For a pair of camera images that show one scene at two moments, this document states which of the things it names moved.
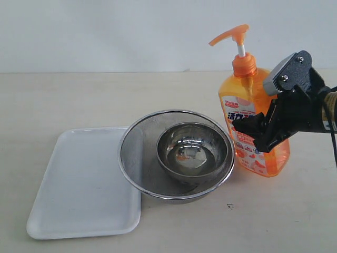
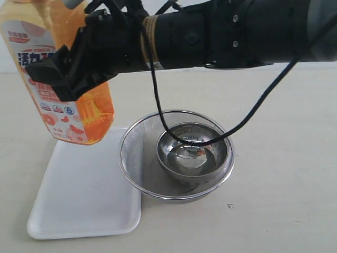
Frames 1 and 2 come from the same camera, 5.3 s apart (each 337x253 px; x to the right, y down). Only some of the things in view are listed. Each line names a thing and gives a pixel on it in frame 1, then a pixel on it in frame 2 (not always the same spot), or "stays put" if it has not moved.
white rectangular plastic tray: (84, 192) stays put
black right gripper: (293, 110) -> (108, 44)
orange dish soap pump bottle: (241, 94) -> (34, 29)
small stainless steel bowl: (192, 149) stays put
